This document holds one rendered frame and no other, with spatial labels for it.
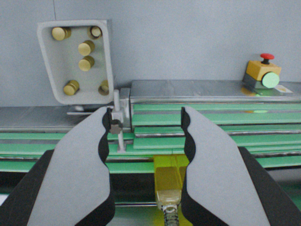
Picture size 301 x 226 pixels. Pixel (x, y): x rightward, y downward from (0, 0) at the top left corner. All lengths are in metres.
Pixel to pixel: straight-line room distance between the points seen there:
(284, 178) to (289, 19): 0.55
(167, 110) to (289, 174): 0.58
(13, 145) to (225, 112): 0.58
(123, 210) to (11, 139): 0.39
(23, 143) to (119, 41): 0.40
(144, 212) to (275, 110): 0.46
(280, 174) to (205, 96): 0.48
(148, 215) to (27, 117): 0.48
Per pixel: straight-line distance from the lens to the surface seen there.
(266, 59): 0.62
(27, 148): 0.56
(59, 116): 0.61
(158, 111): 0.43
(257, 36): 0.64
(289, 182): 0.82
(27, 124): 0.62
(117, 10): 0.53
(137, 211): 0.55
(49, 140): 0.56
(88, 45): 0.50
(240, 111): 0.49
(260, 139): 0.55
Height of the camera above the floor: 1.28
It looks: 57 degrees down
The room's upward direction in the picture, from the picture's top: 176 degrees clockwise
